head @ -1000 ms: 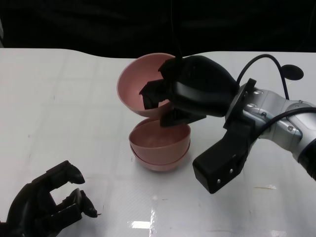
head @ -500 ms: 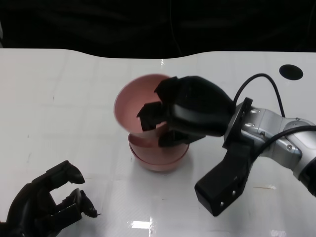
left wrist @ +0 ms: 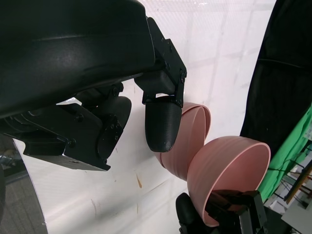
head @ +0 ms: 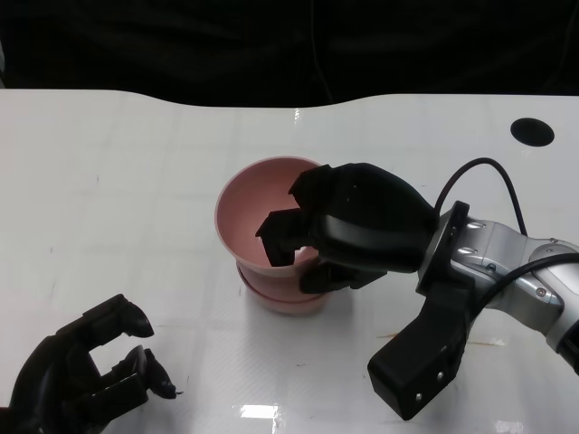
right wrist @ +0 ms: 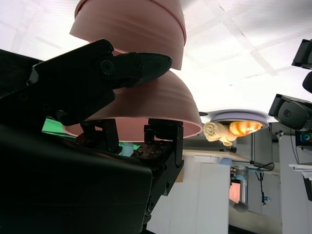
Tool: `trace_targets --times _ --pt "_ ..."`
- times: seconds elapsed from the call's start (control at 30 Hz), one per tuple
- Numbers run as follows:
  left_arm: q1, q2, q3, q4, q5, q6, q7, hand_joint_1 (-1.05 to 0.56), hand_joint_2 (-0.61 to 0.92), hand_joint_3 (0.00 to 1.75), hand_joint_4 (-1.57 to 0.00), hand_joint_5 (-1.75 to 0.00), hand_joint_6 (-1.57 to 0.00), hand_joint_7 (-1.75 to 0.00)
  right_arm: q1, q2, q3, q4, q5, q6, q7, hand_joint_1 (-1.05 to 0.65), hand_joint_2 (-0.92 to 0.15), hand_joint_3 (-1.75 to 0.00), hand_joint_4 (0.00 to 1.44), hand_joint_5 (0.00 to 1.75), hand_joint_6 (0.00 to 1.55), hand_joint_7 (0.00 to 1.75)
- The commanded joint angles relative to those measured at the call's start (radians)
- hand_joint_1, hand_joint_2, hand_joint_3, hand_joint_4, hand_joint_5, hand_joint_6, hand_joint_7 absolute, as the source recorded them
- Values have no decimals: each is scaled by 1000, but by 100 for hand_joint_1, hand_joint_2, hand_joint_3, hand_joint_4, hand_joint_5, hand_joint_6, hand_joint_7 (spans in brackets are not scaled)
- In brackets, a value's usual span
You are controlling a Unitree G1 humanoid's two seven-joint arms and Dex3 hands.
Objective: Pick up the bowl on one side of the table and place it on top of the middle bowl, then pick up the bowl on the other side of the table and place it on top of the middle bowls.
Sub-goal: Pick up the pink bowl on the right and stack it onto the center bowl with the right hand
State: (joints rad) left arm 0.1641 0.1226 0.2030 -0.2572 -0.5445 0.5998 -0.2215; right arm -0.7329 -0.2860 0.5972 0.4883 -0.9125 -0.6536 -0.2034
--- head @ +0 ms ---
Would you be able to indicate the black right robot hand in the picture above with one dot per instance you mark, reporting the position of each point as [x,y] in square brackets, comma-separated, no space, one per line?
[371,221]

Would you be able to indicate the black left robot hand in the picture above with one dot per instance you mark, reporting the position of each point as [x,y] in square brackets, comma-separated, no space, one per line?
[50,389]

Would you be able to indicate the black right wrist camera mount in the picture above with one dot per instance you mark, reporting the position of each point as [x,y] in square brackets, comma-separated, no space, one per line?
[420,361]

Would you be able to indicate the black cloth drape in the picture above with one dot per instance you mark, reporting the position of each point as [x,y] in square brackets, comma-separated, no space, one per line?
[226,50]

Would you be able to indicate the pink plastic bowl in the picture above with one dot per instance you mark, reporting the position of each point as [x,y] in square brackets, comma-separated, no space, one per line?
[289,309]
[267,288]
[244,217]

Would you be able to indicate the black round table grommet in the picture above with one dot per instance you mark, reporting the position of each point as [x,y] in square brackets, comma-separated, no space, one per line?
[532,132]

